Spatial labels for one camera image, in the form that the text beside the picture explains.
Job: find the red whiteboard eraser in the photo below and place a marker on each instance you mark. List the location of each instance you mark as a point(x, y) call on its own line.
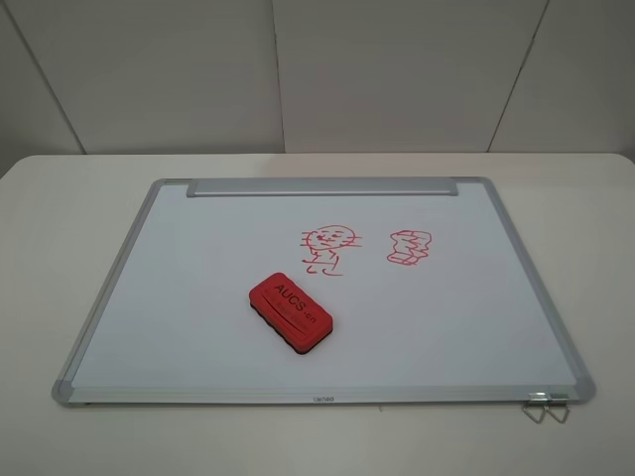
point(301, 322)

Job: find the silver binder clip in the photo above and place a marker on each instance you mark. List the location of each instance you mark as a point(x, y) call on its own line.
point(557, 406)
point(536, 407)

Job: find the white board with aluminium frame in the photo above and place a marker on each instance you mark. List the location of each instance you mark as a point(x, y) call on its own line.
point(433, 295)

